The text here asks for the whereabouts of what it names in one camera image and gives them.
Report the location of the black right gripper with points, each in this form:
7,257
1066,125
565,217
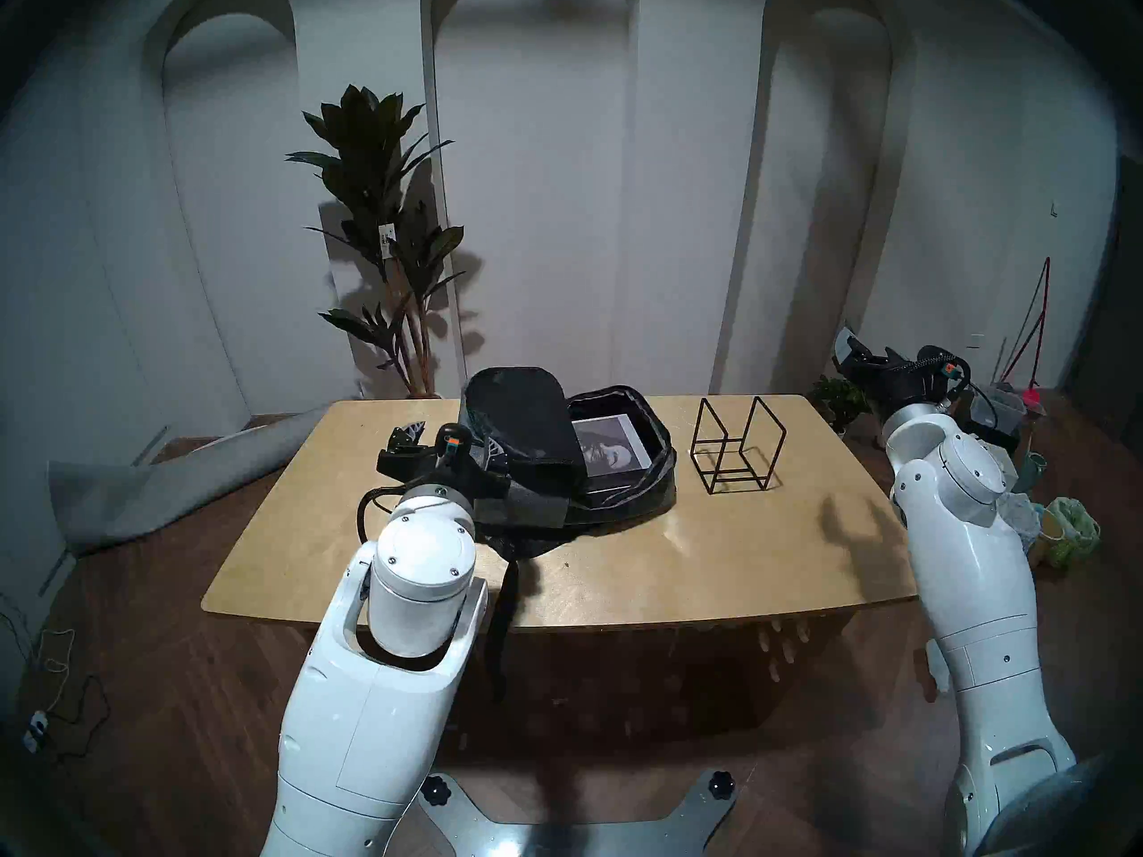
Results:
902,378

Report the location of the tall dark leafy plant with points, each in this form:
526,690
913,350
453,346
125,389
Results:
375,150

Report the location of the white power strip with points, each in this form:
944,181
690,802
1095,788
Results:
36,730

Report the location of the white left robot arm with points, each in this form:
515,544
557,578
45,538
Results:
384,686

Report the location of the red pole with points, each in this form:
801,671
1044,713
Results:
1043,302

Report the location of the grey black backpack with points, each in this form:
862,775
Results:
527,418

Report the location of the black white portrait book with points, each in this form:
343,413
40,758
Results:
612,449

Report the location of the rolled grey mat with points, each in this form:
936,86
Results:
143,489

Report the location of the pink brush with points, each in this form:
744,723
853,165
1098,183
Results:
1033,398

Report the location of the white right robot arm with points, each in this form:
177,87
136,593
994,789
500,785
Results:
973,552

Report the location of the white bagged waste bin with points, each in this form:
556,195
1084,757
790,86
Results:
1022,516

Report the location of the black base plate knob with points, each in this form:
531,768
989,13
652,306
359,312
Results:
720,783
436,790

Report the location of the clear plastic storage box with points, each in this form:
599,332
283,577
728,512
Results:
1005,409

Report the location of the small bushy potted plant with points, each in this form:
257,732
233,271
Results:
839,400

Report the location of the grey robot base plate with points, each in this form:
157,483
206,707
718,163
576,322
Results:
571,833

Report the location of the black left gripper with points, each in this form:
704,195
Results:
438,462

